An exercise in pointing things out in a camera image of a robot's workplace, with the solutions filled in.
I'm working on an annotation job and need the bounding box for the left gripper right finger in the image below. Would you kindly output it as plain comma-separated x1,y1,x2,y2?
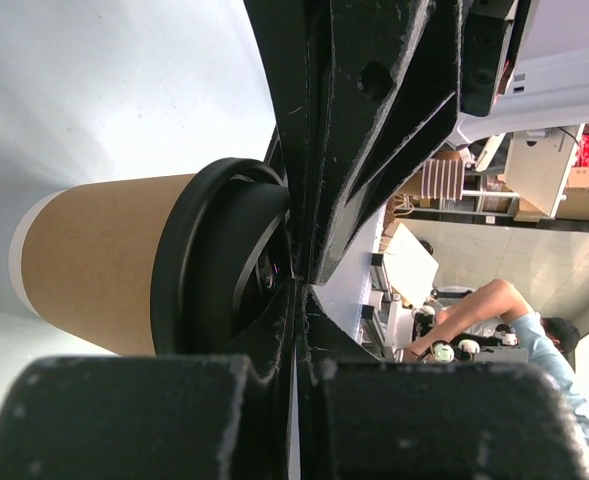
296,285,589,479

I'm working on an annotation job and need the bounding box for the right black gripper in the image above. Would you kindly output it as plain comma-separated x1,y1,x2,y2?
304,0,532,284

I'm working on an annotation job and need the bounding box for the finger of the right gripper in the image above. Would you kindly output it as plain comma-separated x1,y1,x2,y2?
244,1,319,273

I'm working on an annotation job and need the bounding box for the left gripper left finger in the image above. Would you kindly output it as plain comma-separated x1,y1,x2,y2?
0,281,297,479

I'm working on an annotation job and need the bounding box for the brown paper coffee cup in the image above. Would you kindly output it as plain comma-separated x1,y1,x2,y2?
8,174,193,355

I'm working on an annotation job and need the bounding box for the black plastic cup lid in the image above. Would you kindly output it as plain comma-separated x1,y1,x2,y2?
150,158,290,355

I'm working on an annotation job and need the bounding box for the person in blue shirt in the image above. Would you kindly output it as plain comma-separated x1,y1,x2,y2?
403,278,589,456

